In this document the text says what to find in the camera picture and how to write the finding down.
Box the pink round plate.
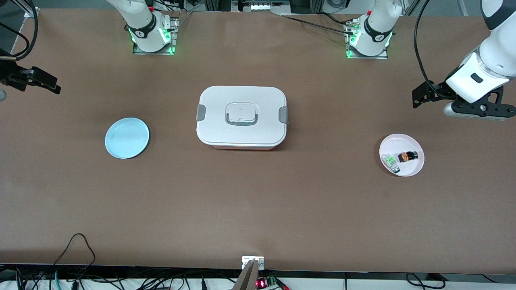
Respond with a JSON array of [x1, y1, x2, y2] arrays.
[[379, 133, 425, 177]]

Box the light blue round plate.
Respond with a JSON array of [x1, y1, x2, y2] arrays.
[[105, 117, 150, 159]]

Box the white lunch box grey latches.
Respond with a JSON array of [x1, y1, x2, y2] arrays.
[[196, 85, 289, 150]]

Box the circuit board with red display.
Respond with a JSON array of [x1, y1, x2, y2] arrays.
[[256, 275, 279, 289]]

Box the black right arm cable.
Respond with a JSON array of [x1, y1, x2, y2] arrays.
[[0, 7, 39, 61]]

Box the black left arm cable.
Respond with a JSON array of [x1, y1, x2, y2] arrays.
[[414, 0, 448, 97]]

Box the green push-button switch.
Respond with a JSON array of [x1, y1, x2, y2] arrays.
[[382, 154, 401, 174]]

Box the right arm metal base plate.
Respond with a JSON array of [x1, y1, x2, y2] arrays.
[[133, 16, 180, 55]]

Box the black cable to arm base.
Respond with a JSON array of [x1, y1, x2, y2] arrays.
[[280, 13, 355, 35]]

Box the looped thin black cable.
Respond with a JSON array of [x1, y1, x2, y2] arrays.
[[52, 233, 96, 278]]

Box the coiled black cable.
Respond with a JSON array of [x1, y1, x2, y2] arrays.
[[405, 273, 446, 290]]

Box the aluminium frame profiles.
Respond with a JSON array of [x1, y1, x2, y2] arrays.
[[204, 0, 323, 12]]

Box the aluminium camera mount bar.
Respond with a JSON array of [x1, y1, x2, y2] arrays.
[[233, 260, 258, 290]]

